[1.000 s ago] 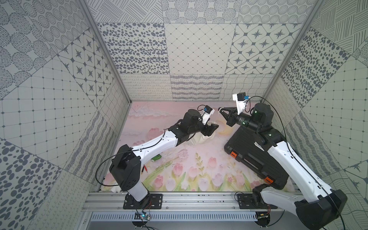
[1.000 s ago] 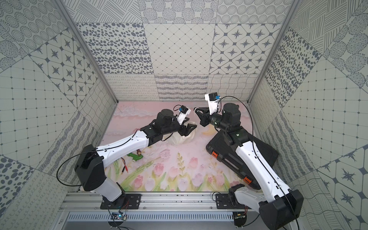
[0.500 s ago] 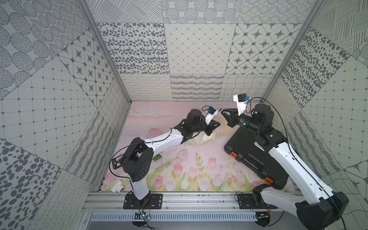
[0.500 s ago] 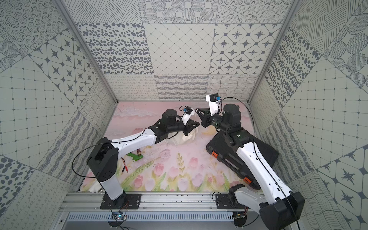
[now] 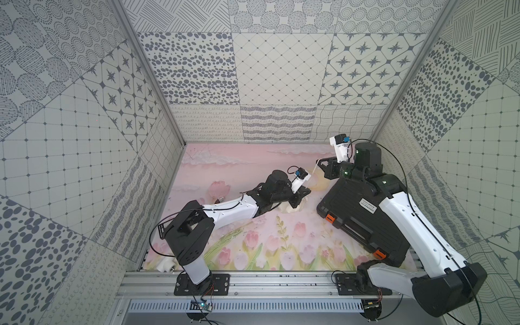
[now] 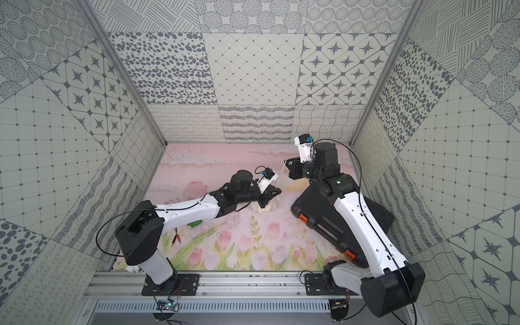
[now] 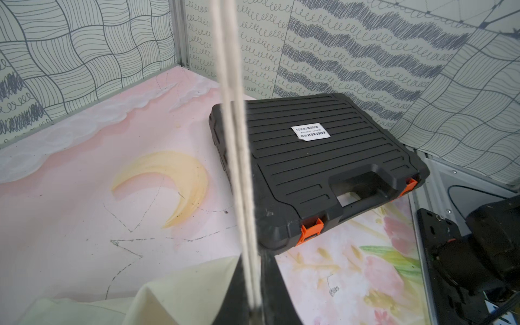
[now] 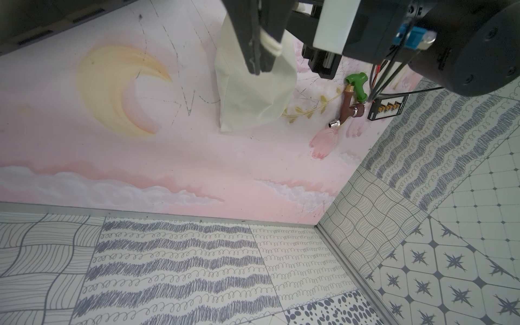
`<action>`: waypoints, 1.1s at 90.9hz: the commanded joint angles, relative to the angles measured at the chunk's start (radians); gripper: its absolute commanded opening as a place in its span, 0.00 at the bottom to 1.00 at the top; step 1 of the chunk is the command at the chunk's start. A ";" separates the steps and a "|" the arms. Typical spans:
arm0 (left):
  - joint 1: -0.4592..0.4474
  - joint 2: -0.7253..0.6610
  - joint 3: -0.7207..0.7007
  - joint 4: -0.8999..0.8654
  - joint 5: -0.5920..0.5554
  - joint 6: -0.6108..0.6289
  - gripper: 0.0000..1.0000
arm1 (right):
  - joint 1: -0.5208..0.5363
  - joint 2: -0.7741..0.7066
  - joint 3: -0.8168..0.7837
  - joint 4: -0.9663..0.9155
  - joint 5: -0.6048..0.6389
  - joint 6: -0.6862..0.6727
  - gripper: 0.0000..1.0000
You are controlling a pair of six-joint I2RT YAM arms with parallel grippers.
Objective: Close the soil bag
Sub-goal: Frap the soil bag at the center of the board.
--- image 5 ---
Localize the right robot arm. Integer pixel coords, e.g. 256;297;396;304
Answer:
316;134;488;317

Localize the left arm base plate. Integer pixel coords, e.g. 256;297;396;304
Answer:
174;272;230;297

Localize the white pipe elbow fitting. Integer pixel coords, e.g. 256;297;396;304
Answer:
156;257;176;273

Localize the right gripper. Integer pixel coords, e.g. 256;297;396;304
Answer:
317;155;367;184

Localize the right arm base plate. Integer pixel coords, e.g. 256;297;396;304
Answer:
331;260;392;297

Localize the small circuit board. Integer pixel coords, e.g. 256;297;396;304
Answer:
191;300;213;314

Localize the black plastic tool case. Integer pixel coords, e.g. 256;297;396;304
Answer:
316;174;410;267

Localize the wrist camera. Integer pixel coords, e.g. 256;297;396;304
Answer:
291;167;311;194
329;134;352;163

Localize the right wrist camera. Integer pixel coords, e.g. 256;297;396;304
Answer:
329;134;352;163

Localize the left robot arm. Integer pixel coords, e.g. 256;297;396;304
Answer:
157;167;311;286

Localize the cream cloth soil bag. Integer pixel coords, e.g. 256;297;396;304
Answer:
277;192;310;213

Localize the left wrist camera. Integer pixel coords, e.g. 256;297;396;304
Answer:
291;167;311;194

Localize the aluminium rail frame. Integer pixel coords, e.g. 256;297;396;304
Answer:
116;271;414;300

